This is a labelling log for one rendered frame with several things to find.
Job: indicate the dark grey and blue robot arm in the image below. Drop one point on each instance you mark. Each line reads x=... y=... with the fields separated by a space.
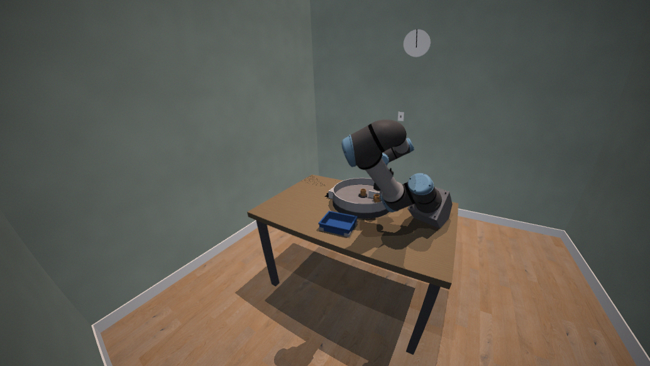
x=371 y=147

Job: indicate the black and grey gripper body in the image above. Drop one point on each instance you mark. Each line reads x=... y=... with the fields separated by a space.
x=376 y=187

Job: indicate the blue open crate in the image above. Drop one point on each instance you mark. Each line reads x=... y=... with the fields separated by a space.
x=343 y=223

